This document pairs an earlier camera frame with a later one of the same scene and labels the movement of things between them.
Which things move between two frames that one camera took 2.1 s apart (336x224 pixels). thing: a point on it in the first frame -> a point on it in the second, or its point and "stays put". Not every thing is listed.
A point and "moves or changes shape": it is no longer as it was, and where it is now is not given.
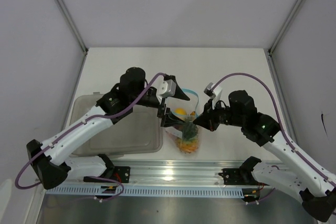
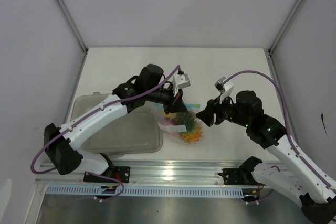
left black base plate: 121,173 stays put
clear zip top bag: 186,136 moves or changes shape
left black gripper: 161,112 -> 176,105
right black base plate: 238,177 stays put
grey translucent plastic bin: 140,132 stays put
